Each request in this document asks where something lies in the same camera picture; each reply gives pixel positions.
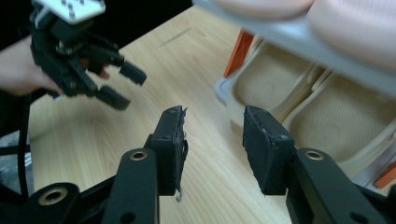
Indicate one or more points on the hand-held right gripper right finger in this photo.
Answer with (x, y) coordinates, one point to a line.
(267, 152)

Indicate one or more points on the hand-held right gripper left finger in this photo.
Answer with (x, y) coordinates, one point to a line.
(169, 149)

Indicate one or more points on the beige slipper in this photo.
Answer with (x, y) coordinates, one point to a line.
(267, 77)
(339, 124)

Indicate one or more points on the white shoe rack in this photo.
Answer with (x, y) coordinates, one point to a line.
(295, 35)

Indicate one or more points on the pink slipper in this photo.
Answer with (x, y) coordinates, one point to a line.
(358, 31)

